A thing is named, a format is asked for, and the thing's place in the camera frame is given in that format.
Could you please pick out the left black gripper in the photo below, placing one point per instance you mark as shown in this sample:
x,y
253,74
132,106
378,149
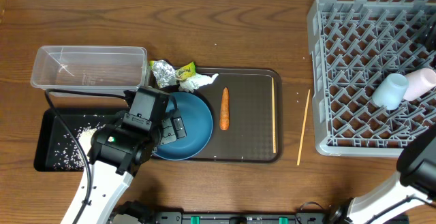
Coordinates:
x,y
175,131

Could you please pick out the dark blue plate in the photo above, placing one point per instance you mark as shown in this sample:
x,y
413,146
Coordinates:
x,y
198,121

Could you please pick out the pale pink cup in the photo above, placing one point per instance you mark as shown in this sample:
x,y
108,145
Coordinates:
x,y
420,82

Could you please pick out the orange carrot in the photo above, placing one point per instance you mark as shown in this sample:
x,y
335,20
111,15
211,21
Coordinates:
x,y
225,110

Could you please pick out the light blue cup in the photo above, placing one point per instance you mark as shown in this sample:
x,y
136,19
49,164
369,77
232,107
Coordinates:
x,y
390,92

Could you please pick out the wooden chopstick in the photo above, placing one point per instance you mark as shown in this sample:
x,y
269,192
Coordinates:
x,y
274,140
302,134

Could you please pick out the pile of white rice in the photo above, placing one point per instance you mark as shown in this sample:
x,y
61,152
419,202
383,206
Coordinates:
x,y
63,153

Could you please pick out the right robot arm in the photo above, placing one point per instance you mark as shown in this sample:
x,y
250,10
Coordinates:
x,y
413,183

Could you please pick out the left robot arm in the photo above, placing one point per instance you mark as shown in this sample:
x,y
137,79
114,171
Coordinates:
x,y
100,188

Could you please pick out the grey dishwasher rack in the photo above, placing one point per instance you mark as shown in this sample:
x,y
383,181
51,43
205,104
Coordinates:
x,y
355,45

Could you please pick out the crumpled white tissue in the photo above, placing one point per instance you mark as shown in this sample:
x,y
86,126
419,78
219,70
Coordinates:
x,y
195,82

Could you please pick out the crumpled foil snack wrapper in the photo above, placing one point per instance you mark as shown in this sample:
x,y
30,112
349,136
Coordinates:
x,y
167,75

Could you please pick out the dark brown serving tray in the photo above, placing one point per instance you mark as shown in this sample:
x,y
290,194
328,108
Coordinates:
x,y
249,136

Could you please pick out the black plastic tray bin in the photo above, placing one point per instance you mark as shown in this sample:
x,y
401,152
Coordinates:
x,y
102,140

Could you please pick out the clear plastic bin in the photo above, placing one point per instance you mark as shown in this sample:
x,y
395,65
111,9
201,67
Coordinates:
x,y
94,69

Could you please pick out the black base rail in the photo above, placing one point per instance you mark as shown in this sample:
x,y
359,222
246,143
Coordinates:
x,y
137,213

